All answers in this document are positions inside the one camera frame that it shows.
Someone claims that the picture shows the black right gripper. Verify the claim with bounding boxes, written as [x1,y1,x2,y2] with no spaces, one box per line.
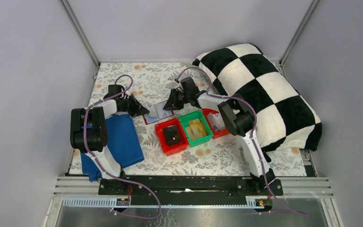
[163,88,190,111]

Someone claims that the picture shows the white card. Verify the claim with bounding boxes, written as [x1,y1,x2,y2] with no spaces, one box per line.
[155,101,173,119]

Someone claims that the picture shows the red leather card holder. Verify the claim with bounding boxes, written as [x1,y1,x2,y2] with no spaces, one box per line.
[143,101,174,125]

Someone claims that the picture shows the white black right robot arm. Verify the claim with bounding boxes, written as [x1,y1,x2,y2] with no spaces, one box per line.
[164,77,276,195]

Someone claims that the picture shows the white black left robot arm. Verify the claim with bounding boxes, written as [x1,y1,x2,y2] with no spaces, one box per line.
[70,84,150,194]

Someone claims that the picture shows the black VIP card stack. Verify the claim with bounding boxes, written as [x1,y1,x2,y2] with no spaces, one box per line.
[163,125,181,146]

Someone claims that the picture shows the gold cards in green bin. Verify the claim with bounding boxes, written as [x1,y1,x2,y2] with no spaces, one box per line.
[185,118,207,141]

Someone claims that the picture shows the white cards in red bin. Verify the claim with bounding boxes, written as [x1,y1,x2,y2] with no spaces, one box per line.
[207,113,226,132]

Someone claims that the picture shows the blue folded cloth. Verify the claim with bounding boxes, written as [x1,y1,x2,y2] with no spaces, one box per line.
[80,114,145,183]

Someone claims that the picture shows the green plastic bin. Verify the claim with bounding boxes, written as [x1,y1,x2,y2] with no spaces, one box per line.
[179,111,213,148]

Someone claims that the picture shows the left red plastic bin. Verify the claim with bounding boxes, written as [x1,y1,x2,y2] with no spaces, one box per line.
[155,118,189,156]

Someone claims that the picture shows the red plastic bin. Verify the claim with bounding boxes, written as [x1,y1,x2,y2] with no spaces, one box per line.
[155,118,189,156]
[202,108,229,140]

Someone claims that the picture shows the right red plastic bin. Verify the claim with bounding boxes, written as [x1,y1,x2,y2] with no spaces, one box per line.
[202,108,229,140]

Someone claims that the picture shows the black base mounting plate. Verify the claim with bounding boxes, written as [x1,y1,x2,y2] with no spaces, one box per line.
[98,175,269,205]

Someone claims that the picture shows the black white checkered pillow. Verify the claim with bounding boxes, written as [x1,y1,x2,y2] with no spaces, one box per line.
[192,43,322,152]

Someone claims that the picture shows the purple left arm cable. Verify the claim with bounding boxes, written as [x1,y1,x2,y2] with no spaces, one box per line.
[83,74,163,220]

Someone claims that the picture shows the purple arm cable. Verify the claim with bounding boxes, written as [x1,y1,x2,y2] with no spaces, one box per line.
[83,74,163,220]
[175,66,309,217]

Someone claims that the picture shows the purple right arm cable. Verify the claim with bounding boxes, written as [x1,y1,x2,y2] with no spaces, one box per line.
[175,66,309,217]

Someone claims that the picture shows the aluminium front rail frame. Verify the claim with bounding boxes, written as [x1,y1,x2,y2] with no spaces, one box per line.
[43,176,343,227]

